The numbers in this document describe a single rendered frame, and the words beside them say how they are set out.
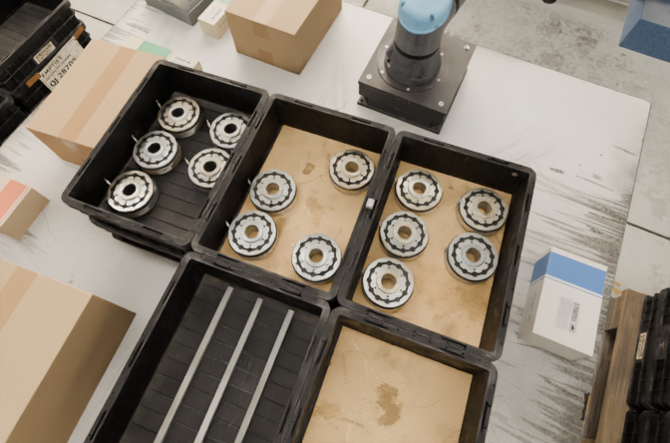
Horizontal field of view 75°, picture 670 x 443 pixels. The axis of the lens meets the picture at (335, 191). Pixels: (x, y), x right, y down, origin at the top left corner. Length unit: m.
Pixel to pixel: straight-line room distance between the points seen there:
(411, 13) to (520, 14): 1.71
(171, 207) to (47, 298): 0.29
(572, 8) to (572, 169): 1.67
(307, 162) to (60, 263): 0.65
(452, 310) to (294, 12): 0.87
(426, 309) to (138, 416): 0.58
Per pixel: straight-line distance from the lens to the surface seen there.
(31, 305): 1.03
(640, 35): 1.05
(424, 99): 1.20
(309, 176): 1.02
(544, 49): 2.61
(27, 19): 2.21
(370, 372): 0.90
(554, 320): 1.05
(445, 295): 0.95
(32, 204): 1.33
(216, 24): 1.48
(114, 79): 1.28
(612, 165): 1.38
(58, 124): 1.26
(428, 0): 1.09
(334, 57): 1.40
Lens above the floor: 1.73
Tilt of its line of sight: 64 degrees down
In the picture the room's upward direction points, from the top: 2 degrees counter-clockwise
